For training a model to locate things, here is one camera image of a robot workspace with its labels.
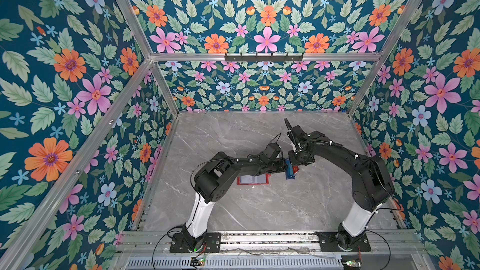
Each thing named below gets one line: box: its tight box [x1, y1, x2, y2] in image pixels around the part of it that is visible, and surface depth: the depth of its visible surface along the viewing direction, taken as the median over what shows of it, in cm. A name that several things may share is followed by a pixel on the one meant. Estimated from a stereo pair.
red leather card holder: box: [236, 173, 271, 186], surface depth 92 cm
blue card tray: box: [285, 157, 296, 180], surface depth 92 cm
